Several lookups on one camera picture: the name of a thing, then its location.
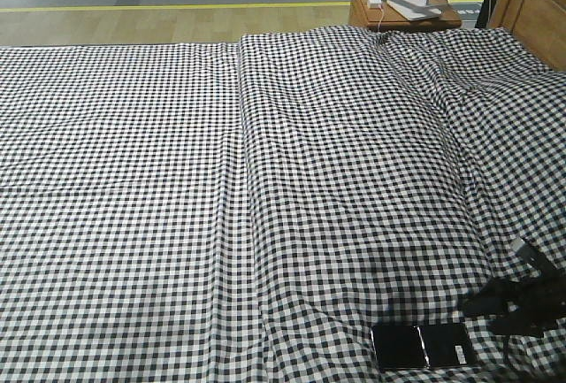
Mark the wooden nightstand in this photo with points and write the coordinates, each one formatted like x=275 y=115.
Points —
x=388 y=19

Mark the wooden headboard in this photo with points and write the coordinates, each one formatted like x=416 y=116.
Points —
x=538 y=24

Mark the black white checkered bedsheet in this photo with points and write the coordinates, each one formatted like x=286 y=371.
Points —
x=247 y=212

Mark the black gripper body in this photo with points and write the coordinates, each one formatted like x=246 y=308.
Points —
x=527 y=307

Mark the white charger adapter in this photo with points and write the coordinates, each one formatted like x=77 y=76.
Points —
x=374 y=4

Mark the black smartphone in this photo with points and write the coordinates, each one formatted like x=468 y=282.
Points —
x=401 y=347

